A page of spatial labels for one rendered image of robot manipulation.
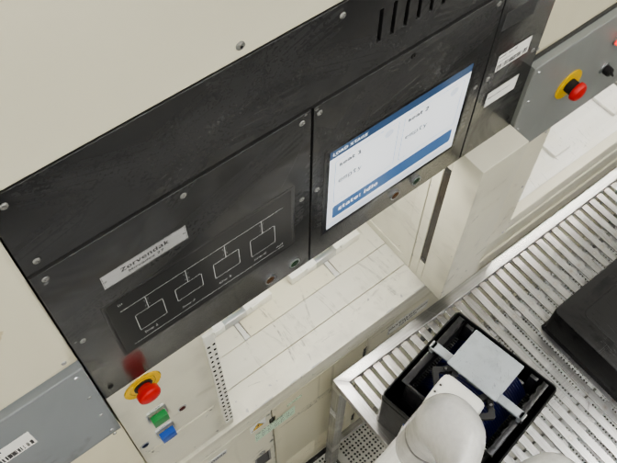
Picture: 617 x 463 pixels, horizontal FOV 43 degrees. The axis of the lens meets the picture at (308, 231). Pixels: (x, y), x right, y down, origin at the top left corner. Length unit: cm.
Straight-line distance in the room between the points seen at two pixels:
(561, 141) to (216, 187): 140
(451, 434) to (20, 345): 59
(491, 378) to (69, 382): 85
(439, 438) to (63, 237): 60
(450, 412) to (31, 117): 72
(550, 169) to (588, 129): 18
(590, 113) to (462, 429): 136
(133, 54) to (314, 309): 122
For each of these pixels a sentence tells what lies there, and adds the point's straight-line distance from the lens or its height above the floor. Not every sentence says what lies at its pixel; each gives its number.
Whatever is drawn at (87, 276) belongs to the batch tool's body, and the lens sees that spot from 97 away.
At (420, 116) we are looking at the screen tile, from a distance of 123.
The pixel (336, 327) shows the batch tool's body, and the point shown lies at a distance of 187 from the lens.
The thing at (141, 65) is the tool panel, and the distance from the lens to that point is 78.
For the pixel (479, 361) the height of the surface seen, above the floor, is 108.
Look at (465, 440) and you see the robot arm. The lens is 115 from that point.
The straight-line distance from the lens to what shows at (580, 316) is 200.
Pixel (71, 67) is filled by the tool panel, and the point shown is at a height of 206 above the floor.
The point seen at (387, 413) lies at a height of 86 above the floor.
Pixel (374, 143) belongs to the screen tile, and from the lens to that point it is 119.
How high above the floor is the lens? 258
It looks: 59 degrees down
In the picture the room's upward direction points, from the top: 1 degrees clockwise
